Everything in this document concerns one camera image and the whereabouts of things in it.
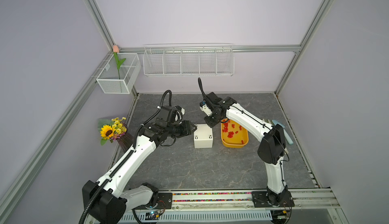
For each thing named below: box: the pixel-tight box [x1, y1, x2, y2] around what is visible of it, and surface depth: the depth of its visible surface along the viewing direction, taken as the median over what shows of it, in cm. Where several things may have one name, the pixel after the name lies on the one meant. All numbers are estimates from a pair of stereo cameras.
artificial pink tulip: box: [112, 44, 127, 80], surface depth 91 cm
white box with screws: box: [193, 123, 214, 149], surface depth 86 cm
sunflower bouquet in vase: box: [97, 117, 135, 152], surface depth 74 cm
